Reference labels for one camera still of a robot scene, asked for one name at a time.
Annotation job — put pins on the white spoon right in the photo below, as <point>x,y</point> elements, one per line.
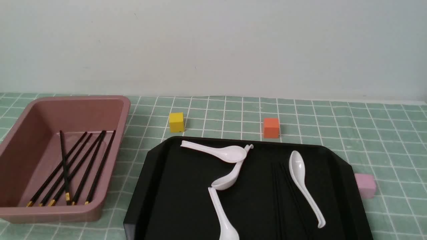
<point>298,172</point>

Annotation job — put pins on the yellow cube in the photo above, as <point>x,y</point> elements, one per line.
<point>176,122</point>

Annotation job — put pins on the pink plastic bin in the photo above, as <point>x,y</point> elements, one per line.
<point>31,150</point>

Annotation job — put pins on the white spoon bottom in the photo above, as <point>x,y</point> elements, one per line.
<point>227,230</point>

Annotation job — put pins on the black chopstick crossing upright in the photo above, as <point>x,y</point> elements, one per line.
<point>64,166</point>

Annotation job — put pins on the orange cube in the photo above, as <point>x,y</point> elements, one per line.
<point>271,128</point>

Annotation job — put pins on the white spoon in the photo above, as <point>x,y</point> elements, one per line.
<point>227,181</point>
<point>298,172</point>
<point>227,230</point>
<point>229,154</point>

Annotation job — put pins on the white spoon top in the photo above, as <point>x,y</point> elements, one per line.
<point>229,154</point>

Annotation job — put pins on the green checkered tablecloth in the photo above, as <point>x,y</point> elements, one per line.
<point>385,140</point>

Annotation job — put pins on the white spoon middle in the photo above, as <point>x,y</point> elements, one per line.
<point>227,181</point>

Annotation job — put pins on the pink cube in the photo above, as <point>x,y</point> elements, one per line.
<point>366,185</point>

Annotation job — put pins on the black plastic tray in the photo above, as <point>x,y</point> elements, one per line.
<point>171,200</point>

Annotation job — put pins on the black chopstick gold tip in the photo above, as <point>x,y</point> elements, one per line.
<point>71,175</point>
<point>95,182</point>
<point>59,180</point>
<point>54,172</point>
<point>88,170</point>

